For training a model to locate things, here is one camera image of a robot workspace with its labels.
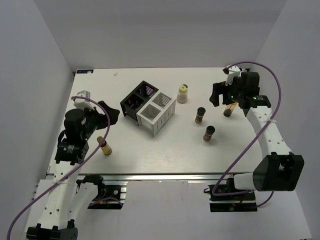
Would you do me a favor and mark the yellow bottle gold cap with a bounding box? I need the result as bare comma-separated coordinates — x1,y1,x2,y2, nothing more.
96,136,112,156

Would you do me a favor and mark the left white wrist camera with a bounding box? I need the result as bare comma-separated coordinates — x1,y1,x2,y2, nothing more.
73,90,95,111

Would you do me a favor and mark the purple cable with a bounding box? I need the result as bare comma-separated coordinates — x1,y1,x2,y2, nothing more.
211,61,281,208
5,96,111,240

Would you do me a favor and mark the black two-slot organizer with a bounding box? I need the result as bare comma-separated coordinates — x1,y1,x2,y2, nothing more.
120,81,159,122

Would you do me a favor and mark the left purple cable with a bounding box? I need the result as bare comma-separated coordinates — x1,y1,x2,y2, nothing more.
5,96,111,240

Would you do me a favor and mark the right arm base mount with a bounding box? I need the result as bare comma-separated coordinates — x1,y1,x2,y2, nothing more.
203,184,258,213

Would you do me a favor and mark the white two-slot organizer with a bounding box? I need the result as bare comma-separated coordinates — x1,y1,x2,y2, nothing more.
136,92,176,137

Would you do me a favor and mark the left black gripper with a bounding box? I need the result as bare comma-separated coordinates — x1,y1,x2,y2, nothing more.
81,100,120,140

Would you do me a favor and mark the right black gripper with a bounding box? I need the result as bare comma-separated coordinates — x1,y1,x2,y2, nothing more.
209,76,244,107

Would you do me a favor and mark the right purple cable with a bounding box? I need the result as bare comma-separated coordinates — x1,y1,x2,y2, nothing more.
211,61,281,208

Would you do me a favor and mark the left blue table sticker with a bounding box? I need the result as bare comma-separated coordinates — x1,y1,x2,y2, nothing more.
76,69,94,74

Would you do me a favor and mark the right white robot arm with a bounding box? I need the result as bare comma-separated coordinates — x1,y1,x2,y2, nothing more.
209,69,305,200

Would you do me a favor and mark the aluminium table front rail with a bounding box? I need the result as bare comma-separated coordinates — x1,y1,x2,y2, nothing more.
91,173,222,181

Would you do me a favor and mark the amber bottle orange cap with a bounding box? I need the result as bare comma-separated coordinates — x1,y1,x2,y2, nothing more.
223,102,237,118

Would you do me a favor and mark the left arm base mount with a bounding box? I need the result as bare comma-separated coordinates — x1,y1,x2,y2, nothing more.
88,175,128,210

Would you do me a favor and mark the brown spice bottle black cap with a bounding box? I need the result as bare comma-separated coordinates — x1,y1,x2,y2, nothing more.
195,107,206,124

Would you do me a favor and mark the white bottle yellow cap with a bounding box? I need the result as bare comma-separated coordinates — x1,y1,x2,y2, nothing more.
176,84,188,104

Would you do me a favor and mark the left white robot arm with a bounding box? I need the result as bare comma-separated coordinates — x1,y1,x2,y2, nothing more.
26,97,120,240

